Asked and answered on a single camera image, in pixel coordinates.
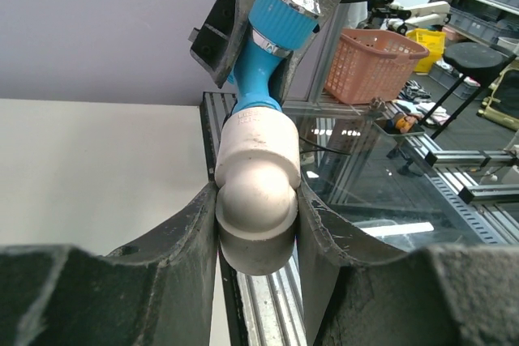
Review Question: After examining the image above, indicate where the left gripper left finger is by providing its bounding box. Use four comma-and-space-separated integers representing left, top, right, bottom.
1, 183, 217, 345

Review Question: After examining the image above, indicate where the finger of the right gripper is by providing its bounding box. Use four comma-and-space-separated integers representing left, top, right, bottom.
269, 0, 340, 103
190, 0, 255, 88

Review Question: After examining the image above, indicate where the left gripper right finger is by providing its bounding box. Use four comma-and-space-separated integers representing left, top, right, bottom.
297, 186, 518, 345

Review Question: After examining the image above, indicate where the blue water faucet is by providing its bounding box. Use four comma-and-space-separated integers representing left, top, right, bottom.
233, 0, 321, 113

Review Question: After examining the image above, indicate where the white pipe elbow fitting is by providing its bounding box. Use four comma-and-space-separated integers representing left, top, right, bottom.
213, 107, 302, 277

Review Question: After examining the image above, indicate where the pink plastic basket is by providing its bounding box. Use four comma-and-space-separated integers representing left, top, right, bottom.
324, 28, 429, 105

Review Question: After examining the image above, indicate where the yellow plastic bin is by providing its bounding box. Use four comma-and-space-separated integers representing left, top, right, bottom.
405, 28, 446, 74

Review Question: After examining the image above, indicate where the black round stool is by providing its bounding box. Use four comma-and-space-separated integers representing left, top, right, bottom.
421, 41, 519, 140

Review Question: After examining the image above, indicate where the right aluminium frame post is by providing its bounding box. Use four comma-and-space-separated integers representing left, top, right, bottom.
307, 4, 350, 103

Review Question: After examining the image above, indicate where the blue slotted cable duct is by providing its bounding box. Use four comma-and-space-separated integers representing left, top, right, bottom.
410, 146, 518, 246

